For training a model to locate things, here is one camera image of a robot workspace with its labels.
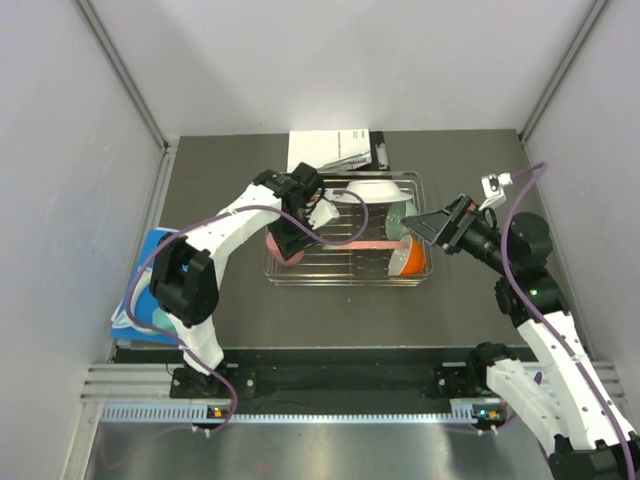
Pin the pink white floral plate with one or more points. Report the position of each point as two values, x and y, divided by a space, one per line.
369 245

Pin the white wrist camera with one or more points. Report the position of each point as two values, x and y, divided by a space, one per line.
321 214
493 186

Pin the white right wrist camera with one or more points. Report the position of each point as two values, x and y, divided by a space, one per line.
493 186

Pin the white fluted plate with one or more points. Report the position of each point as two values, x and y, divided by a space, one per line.
376 191

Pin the chrome wire dish rack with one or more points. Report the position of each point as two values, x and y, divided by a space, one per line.
318 267

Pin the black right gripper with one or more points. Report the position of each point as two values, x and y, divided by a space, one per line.
447 226

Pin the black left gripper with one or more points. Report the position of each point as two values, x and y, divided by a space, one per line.
290 244

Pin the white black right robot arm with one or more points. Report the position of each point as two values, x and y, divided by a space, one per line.
576 423

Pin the mint green ceramic bowl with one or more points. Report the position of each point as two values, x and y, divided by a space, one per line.
394 228

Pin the white orange bowl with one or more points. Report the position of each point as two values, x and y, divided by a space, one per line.
410 259

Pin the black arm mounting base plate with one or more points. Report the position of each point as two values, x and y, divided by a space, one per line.
337 380

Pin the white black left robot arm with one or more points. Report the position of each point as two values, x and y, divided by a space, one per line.
188 271

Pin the white paper manual booklet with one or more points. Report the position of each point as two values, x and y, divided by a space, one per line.
329 150

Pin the black clipboard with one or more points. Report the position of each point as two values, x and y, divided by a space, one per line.
379 154

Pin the aluminium frame rail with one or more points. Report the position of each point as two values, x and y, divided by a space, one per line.
140 394

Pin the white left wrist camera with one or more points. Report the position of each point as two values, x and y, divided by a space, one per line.
321 214

